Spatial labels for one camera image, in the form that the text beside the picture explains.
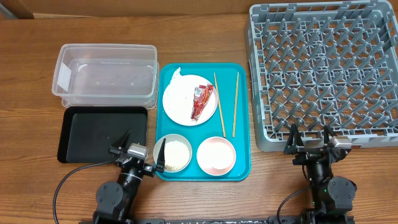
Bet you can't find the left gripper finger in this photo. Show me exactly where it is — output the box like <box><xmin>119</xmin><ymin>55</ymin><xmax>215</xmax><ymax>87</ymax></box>
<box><xmin>111</xmin><ymin>129</ymin><xmax>131</xmax><ymax>149</ymax></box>
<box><xmin>155</xmin><ymin>138</ymin><xmax>166</xmax><ymax>173</ymax></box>

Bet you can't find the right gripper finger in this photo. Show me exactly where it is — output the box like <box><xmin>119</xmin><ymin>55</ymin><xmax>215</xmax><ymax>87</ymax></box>
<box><xmin>284</xmin><ymin>124</ymin><xmax>303</xmax><ymax>154</ymax></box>
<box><xmin>323</xmin><ymin>125</ymin><xmax>336</xmax><ymax>146</ymax></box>

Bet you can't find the white rice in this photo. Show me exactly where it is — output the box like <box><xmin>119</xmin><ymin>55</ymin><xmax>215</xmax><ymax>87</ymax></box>
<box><xmin>164</xmin><ymin>141</ymin><xmax>190</xmax><ymax>172</ymax></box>

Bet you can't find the grey rice bowl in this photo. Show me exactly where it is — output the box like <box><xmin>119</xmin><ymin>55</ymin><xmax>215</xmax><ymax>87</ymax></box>
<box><xmin>152</xmin><ymin>134</ymin><xmax>193</xmax><ymax>172</ymax></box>

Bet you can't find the white napkin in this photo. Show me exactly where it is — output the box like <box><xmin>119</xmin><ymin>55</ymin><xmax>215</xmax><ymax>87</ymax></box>
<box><xmin>170</xmin><ymin>67</ymin><xmax>181</xmax><ymax>85</ymax></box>

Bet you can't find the red snack wrapper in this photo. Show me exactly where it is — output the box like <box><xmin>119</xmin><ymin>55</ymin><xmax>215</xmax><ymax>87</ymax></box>
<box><xmin>190</xmin><ymin>84</ymin><xmax>214</xmax><ymax>121</ymax></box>

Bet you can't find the white cup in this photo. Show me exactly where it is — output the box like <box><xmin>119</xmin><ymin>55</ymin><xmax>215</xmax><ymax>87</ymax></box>
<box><xmin>211</xmin><ymin>152</ymin><xmax>232</xmax><ymax>170</ymax></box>

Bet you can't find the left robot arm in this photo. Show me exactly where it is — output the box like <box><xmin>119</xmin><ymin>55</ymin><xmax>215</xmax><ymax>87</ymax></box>
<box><xmin>93</xmin><ymin>130</ymin><xmax>165</xmax><ymax>223</ymax></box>

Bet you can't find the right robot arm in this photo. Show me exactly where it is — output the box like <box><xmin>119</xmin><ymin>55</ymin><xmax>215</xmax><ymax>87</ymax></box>
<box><xmin>276</xmin><ymin>124</ymin><xmax>357</xmax><ymax>224</ymax></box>

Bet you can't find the grey dishwasher rack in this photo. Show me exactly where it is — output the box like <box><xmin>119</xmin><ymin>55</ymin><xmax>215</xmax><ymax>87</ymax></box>
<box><xmin>245</xmin><ymin>1</ymin><xmax>397</xmax><ymax>152</ymax></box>

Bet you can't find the black tray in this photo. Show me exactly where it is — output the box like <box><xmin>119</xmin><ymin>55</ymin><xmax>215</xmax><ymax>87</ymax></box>
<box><xmin>57</xmin><ymin>106</ymin><xmax>147</xmax><ymax>163</ymax></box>

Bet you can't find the large white plate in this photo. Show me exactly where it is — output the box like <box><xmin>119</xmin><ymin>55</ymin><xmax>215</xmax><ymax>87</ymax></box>
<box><xmin>162</xmin><ymin>75</ymin><xmax>218</xmax><ymax>126</ymax></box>

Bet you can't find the teal serving tray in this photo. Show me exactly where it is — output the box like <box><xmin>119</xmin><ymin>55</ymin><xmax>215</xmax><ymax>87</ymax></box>
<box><xmin>155</xmin><ymin>63</ymin><xmax>251</xmax><ymax>182</ymax></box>

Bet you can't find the left wooden chopstick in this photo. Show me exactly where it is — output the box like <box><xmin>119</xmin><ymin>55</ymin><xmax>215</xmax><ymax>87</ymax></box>
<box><xmin>213</xmin><ymin>72</ymin><xmax>226</xmax><ymax>138</ymax></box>

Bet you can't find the wooden chopstick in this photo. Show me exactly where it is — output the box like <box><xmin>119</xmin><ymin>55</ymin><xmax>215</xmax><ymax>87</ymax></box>
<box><xmin>213</xmin><ymin>72</ymin><xmax>226</xmax><ymax>138</ymax></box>
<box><xmin>232</xmin><ymin>72</ymin><xmax>239</xmax><ymax>138</ymax></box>

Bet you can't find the clear plastic bin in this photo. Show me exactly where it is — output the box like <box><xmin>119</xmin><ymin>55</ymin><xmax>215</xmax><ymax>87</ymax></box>
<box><xmin>52</xmin><ymin>44</ymin><xmax>159</xmax><ymax>110</ymax></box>

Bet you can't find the right wooden chopstick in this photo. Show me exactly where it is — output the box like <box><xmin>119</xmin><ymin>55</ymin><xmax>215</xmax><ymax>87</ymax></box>
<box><xmin>232</xmin><ymin>72</ymin><xmax>239</xmax><ymax>138</ymax></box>

